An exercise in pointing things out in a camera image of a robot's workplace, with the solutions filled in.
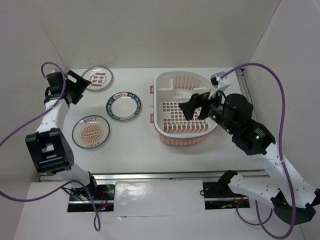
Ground aluminium rail front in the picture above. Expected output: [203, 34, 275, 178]
[38, 169, 270, 184]

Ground aluminium rail right side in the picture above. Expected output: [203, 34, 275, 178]
[234, 67, 258, 121]

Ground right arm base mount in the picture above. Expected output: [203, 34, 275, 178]
[199, 182, 250, 210]

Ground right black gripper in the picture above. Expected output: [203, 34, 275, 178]
[177, 85, 235, 134]

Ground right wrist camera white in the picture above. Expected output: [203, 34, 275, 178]
[208, 71, 231, 100]

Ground aluminium rail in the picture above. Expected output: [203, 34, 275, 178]
[38, 169, 270, 184]
[234, 67, 258, 121]

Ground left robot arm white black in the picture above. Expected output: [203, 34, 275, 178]
[25, 70, 99, 200]

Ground white plate orange sunburst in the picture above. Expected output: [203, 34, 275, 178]
[71, 115, 111, 149]

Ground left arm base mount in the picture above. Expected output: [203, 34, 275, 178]
[64, 184, 116, 213]

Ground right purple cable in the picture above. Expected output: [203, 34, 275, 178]
[219, 62, 298, 237]

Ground white plate red characters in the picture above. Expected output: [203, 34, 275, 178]
[81, 66, 114, 91]

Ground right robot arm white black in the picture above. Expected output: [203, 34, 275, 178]
[178, 91, 320, 225]

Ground white plate dark teal rim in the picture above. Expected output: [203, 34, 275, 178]
[105, 91, 142, 121]

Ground white orange plastic dish rack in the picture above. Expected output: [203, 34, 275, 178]
[150, 71, 218, 147]

